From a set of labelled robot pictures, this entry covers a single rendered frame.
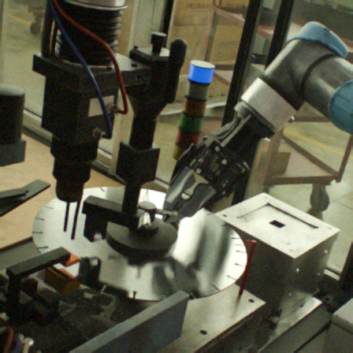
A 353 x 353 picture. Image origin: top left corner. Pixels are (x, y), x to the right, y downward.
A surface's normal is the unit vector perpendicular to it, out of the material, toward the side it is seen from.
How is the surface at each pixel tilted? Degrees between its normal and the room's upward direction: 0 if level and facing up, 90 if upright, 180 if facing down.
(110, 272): 0
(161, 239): 5
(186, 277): 0
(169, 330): 90
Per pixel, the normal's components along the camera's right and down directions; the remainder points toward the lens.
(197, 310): 0.18, -0.90
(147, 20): -0.63, 0.21
